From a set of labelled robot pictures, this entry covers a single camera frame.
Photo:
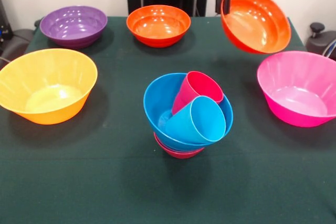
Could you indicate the orange plastic bowl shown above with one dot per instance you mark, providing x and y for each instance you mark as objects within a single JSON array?
[
  {"x": 257, "y": 24},
  {"x": 144, "y": 36}
]

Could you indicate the red plastic cup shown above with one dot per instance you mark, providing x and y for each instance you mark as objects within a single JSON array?
[{"x": 202, "y": 85}]

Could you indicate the large pink plastic bowl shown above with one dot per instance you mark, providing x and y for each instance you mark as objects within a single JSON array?
[{"x": 294, "y": 77}]

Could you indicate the blue plastic cup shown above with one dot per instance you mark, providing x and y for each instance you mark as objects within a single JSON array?
[{"x": 207, "y": 119}]

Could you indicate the opaque blue plastic bowl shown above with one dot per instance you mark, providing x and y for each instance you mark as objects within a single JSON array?
[{"x": 153, "y": 103}]

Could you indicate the small red plastic bowl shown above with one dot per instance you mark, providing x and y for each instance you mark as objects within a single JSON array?
[{"x": 181, "y": 155}]

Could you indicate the black round equipment with knob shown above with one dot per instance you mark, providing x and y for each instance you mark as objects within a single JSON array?
[{"x": 319, "y": 43}]

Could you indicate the purple plastic bowl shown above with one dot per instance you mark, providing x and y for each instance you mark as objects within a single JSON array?
[{"x": 86, "y": 39}]

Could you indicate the dark green tablecloth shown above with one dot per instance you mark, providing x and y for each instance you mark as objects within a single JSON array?
[{"x": 262, "y": 182}]

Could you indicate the large yellow-orange plastic bowl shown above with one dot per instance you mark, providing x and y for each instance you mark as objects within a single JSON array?
[{"x": 47, "y": 77}]

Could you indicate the black equipment box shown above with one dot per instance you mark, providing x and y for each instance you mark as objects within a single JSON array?
[{"x": 4, "y": 30}]

